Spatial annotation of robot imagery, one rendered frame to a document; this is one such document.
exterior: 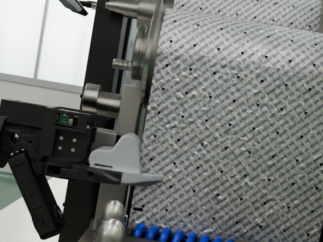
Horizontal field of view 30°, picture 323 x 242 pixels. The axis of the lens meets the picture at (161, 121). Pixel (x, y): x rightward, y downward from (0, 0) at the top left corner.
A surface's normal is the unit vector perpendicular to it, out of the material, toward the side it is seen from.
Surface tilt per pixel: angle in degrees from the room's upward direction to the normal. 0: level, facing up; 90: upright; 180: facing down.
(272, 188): 90
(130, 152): 90
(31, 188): 93
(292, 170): 90
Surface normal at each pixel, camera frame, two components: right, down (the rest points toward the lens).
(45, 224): -0.04, 0.10
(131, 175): 0.33, 0.11
